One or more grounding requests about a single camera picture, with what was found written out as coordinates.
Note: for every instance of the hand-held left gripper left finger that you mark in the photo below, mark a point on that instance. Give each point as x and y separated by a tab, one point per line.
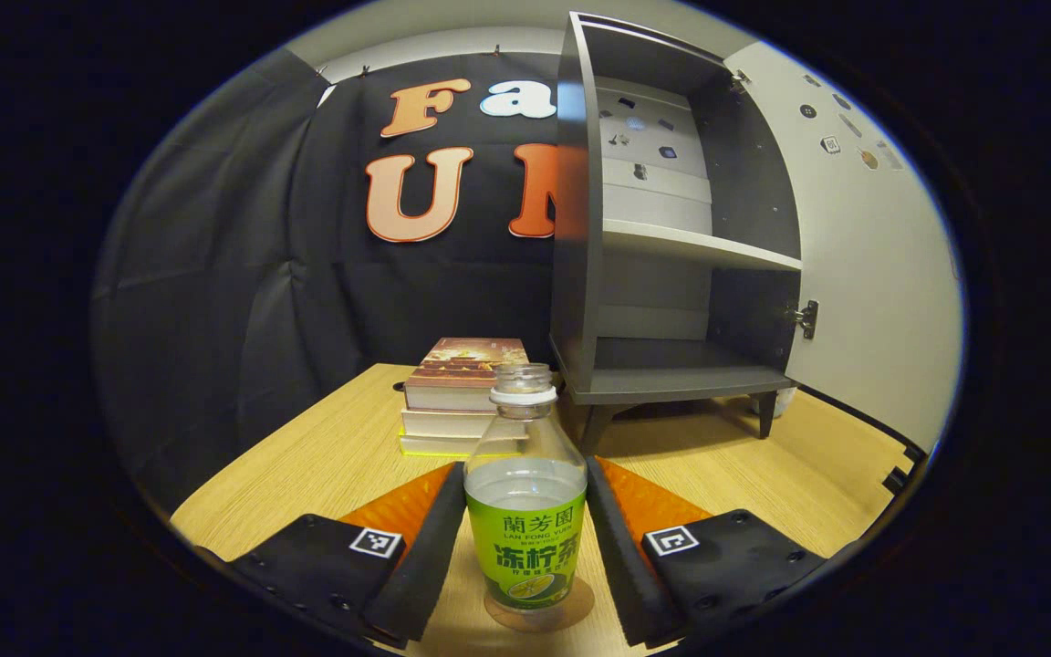
430	566

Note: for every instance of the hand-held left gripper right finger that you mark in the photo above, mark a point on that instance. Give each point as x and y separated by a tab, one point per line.
621	575

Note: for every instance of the round brown coaster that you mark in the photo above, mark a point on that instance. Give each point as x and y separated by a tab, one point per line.
539	623

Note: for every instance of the green label bottle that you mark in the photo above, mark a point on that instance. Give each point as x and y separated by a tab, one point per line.
525	547

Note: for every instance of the dark grey cabinet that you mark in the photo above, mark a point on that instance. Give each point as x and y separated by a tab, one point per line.
576	274

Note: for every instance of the white cabinet door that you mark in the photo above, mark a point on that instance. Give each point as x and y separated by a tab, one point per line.
872	274

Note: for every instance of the metal door hinge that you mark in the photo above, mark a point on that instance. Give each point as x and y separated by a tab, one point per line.
740	80
804	319

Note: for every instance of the white cabinet shelf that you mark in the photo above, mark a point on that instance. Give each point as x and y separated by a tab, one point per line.
699	245

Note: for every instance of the yellow book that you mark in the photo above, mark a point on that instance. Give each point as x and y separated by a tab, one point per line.
434	445

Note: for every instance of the white-edged book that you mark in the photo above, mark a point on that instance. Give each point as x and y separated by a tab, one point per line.
443	422

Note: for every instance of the book with red cover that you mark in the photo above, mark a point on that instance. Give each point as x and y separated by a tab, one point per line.
462	360

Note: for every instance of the black backdrop cloth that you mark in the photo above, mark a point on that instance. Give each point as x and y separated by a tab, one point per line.
234	301

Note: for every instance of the row of backdrop clips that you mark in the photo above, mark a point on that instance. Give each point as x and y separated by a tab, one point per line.
364	70

